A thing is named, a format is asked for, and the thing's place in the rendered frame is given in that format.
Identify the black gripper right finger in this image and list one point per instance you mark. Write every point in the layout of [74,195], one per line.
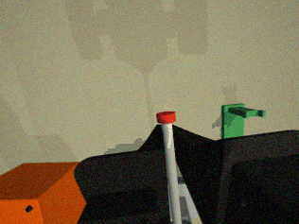
[206,164]

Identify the grey pin with red cap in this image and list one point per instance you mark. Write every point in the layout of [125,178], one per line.
[166,119]

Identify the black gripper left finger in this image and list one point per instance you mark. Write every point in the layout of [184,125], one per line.
[142,168]

